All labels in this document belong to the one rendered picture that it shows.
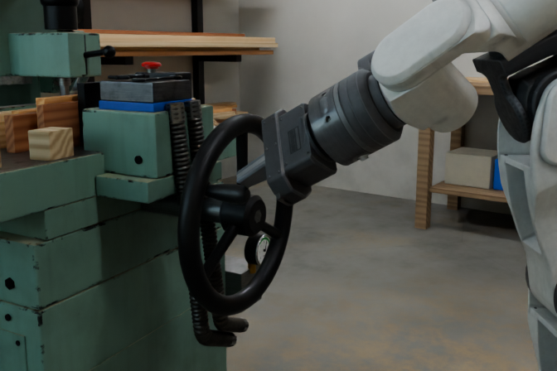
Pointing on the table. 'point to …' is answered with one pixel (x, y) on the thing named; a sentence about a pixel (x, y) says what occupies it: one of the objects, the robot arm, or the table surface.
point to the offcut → (50, 143)
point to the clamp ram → (87, 99)
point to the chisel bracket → (54, 55)
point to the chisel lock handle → (101, 52)
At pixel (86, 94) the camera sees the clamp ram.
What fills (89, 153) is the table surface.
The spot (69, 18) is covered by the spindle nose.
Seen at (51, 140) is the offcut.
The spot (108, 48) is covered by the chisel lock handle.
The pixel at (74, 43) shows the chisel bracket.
